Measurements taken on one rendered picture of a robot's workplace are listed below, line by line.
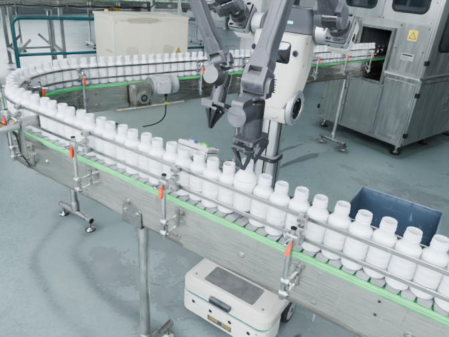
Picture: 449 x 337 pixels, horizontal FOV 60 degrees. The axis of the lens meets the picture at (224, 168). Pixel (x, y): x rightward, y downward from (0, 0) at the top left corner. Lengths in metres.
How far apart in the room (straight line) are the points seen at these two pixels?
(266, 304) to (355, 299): 0.94
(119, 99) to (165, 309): 1.40
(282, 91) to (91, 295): 1.57
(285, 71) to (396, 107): 3.19
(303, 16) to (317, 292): 1.07
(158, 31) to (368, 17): 2.58
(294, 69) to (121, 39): 3.77
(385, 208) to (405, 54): 3.13
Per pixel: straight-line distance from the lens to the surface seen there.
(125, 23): 5.22
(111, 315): 2.32
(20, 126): 1.84
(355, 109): 5.03
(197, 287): 2.10
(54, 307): 2.43
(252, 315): 1.99
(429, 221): 1.70
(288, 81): 1.66
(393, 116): 4.79
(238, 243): 1.23
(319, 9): 1.47
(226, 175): 1.19
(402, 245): 1.05
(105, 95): 2.73
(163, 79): 2.76
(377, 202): 1.71
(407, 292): 1.13
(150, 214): 1.44
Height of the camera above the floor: 1.67
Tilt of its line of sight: 26 degrees down
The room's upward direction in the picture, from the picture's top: 5 degrees clockwise
